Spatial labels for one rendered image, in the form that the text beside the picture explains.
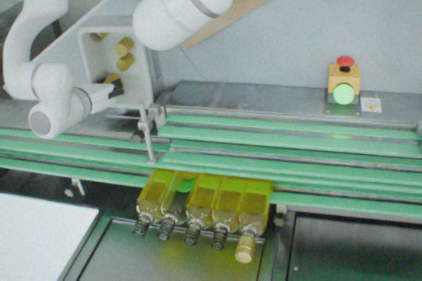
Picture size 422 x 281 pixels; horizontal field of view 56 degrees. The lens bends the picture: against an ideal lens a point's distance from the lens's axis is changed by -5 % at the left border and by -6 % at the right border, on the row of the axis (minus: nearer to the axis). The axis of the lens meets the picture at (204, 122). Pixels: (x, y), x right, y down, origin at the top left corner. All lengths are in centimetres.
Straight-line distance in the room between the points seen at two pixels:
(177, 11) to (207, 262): 59
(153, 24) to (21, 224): 75
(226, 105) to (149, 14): 38
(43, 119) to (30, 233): 43
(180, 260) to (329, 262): 35
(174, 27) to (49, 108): 31
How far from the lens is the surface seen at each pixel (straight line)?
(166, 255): 103
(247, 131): 92
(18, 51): 89
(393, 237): 113
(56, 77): 81
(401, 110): 100
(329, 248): 108
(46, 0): 83
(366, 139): 92
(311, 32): 99
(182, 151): 101
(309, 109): 96
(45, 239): 116
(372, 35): 99
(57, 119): 84
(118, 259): 105
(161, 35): 67
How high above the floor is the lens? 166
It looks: 52 degrees down
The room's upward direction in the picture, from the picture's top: 156 degrees counter-clockwise
